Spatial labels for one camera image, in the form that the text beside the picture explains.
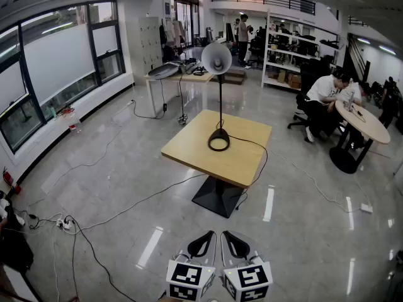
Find black desk lamp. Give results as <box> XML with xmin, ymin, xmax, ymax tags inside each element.
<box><xmin>200</xmin><ymin>41</ymin><xmax>233</xmax><ymax>152</ymax></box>

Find square wooden pedestal table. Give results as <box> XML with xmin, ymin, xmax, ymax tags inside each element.
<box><xmin>161</xmin><ymin>109</ymin><xmax>273</xmax><ymax>219</ymax></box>

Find thin white floor cable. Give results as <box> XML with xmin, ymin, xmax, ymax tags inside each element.
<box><xmin>25</xmin><ymin>105</ymin><xmax>125</xmax><ymax>209</ymax></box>

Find black cable on round table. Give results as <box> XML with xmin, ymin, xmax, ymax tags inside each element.
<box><xmin>351</xmin><ymin>104</ymin><xmax>367</xmax><ymax>124</ymax></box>

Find plastic bottle with red label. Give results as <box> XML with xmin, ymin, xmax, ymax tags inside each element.
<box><xmin>67</xmin><ymin>110</ymin><xmax>81</xmax><ymax>132</ymax></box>

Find rectangular wooden white-legged table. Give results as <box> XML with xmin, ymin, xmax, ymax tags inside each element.
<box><xmin>144</xmin><ymin>70</ymin><xmax>215</xmax><ymax>118</ymax></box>

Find black bag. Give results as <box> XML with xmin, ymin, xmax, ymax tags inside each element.
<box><xmin>0</xmin><ymin>190</ymin><xmax>35</xmax><ymax>276</ymax></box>

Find large cardboard box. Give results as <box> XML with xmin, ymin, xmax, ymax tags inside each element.
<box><xmin>286</xmin><ymin>72</ymin><xmax>302</xmax><ymax>89</ymax></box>

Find thick black floor cable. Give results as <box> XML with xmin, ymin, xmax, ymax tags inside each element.
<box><xmin>62</xmin><ymin>215</ymin><xmax>137</xmax><ymax>302</ymax></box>

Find wooden steps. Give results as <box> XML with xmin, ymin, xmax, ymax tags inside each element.
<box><xmin>217</xmin><ymin>66</ymin><xmax>246</xmax><ymax>86</ymax></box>

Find black framed window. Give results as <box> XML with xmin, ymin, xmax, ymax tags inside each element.
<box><xmin>0</xmin><ymin>0</ymin><xmax>127</xmax><ymax>154</ymax></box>

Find round wooden table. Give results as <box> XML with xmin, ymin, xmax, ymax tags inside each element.
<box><xmin>329</xmin><ymin>99</ymin><xmax>391</xmax><ymax>174</ymax></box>

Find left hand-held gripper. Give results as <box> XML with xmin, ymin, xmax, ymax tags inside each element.
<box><xmin>166</xmin><ymin>230</ymin><xmax>217</xmax><ymax>302</ymax></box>

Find white power strip with plugs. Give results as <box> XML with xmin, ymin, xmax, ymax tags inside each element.
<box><xmin>55</xmin><ymin>217</ymin><xmax>75</xmax><ymax>232</ymax></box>

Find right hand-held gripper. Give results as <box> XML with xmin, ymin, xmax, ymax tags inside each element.
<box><xmin>220</xmin><ymin>230</ymin><xmax>273</xmax><ymax>302</ymax></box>

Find thin black hanging cable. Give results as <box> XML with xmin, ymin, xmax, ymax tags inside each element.
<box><xmin>178</xmin><ymin>72</ymin><xmax>187</xmax><ymax>119</ymax></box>

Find long grey floor cable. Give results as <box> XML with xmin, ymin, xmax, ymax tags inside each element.
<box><xmin>74</xmin><ymin>173</ymin><xmax>207</xmax><ymax>233</ymax></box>

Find black cable with power brick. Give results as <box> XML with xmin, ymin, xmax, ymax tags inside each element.
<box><xmin>131</xmin><ymin>79</ymin><xmax>168</xmax><ymax>121</ymax></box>

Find black staircase railing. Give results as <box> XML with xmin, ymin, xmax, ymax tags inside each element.
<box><xmin>343</xmin><ymin>32</ymin><xmax>372</xmax><ymax>83</ymax></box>

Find grey oval shell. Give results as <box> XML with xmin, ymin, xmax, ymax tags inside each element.
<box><xmin>147</xmin><ymin>62</ymin><xmax>180</xmax><ymax>81</ymax></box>

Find glass entrance door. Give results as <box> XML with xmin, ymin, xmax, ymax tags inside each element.
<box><xmin>169</xmin><ymin>0</ymin><xmax>200</xmax><ymax>48</ymax></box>

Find black office chair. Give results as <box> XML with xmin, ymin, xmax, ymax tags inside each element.
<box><xmin>247</xmin><ymin>26</ymin><xmax>266</xmax><ymax>68</ymax></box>
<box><xmin>287</xmin><ymin>58</ymin><xmax>316</xmax><ymax>130</ymax></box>

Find grey locker cabinet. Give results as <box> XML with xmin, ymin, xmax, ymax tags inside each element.
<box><xmin>138</xmin><ymin>16</ymin><xmax>163</xmax><ymax>77</ymax></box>

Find red fire extinguisher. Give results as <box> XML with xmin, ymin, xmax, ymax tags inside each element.
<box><xmin>2</xmin><ymin>167</ymin><xmax>22</xmax><ymax>195</ymax></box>

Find white metal shelving unit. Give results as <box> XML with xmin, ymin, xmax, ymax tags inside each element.
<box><xmin>260</xmin><ymin>9</ymin><xmax>341</xmax><ymax>92</ymax></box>

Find pile of devices and cables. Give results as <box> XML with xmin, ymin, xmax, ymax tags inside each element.
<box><xmin>176</xmin><ymin>58</ymin><xmax>208</xmax><ymax>75</ymax></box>

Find clothes rack with garments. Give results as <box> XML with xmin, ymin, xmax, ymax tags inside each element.
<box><xmin>159</xmin><ymin>17</ymin><xmax>186</xmax><ymax>61</ymax></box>

